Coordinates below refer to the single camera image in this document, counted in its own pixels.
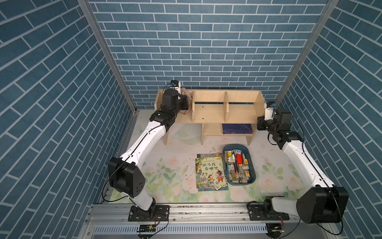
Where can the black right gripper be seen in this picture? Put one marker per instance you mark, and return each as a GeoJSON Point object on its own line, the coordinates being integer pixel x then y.
{"type": "Point", "coordinates": [260, 120]}

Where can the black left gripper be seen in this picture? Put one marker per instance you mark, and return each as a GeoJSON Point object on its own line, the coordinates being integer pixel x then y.
{"type": "Point", "coordinates": [183, 101]}

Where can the pink striped cloth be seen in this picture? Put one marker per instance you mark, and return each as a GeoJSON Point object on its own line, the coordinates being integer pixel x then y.
{"type": "Point", "coordinates": [186, 93]}

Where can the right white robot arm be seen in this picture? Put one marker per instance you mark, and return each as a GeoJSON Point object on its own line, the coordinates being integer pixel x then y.
{"type": "Point", "coordinates": [322, 202]}

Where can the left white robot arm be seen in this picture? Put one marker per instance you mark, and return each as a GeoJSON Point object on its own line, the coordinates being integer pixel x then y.
{"type": "Point", "coordinates": [125, 174]}

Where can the top blue book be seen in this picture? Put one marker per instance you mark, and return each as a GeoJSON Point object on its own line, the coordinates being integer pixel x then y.
{"type": "Point", "coordinates": [237, 128]}

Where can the red block in tray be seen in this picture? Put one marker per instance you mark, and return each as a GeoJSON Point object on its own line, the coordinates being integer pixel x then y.
{"type": "Point", "coordinates": [239, 159]}

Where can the teal tray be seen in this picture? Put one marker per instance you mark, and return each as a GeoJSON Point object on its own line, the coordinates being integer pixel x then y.
{"type": "Point", "coordinates": [238, 174]}

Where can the colourful children's picture book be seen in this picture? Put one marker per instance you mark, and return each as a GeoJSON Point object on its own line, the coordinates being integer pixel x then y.
{"type": "Point", "coordinates": [210, 174]}

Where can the right circuit board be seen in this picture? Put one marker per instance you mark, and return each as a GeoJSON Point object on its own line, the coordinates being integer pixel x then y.
{"type": "Point", "coordinates": [274, 230]}

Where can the left green circuit board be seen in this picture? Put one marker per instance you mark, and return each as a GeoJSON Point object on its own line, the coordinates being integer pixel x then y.
{"type": "Point", "coordinates": [146, 229]}

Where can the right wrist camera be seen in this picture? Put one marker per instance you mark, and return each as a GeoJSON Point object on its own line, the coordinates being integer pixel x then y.
{"type": "Point", "coordinates": [269, 110]}

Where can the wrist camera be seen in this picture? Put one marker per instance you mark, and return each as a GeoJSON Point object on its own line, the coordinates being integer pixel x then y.
{"type": "Point", "coordinates": [269, 110]}
{"type": "Point", "coordinates": [176, 85]}

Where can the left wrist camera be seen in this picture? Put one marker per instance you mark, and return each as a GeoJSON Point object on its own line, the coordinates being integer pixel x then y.
{"type": "Point", "coordinates": [176, 85]}

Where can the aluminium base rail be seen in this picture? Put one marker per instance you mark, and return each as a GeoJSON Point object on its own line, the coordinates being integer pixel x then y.
{"type": "Point", "coordinates": [196, 221]}

